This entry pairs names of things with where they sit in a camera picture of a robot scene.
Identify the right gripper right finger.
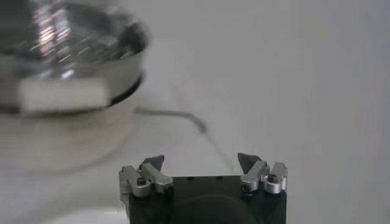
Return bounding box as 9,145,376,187
237,152,289,195

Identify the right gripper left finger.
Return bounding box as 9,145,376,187
118,154,174,204

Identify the stainless steel steamer basket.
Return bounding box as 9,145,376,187
0,0,152,115

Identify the white electric cooker pot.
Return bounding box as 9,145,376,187
0,71,146,176

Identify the grey cooker power cable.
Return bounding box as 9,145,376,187
135,107,237,175

